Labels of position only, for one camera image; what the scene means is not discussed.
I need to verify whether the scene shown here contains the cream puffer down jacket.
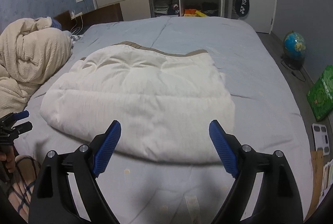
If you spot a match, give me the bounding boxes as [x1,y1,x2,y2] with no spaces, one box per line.
[40,42,235,164]

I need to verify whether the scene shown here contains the plaid pyjama leg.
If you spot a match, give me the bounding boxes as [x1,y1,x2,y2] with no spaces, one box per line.
[6,156,41,222]

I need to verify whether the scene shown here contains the cardboard piece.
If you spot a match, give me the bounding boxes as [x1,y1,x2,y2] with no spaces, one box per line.
[305,150,323,221]

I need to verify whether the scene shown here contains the blue globe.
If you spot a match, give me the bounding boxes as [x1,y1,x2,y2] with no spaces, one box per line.
[283,31,307,61]

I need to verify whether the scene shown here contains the white bathroom scale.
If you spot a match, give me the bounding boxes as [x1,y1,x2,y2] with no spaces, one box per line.
[312,124,330,156]

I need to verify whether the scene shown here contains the white charger cable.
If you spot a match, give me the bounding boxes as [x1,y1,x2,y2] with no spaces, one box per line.
[69,0,88,37]

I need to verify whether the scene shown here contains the orange yellow toy blocks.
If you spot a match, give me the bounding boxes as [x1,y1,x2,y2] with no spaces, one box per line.
[183,9,207,17]

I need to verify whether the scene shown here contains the cream knitted blanket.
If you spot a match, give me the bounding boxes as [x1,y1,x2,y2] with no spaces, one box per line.
[0,17,72,117]

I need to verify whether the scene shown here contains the person's left hand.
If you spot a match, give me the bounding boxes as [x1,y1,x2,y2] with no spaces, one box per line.
[1,146,16,173]

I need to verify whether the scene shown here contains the dark wooden headboard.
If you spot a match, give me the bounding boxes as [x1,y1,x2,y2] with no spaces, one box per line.
[54,3,124,31]

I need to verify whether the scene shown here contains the grey-blue bed sheet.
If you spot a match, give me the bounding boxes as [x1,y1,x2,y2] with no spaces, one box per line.
[12,15,314,224]

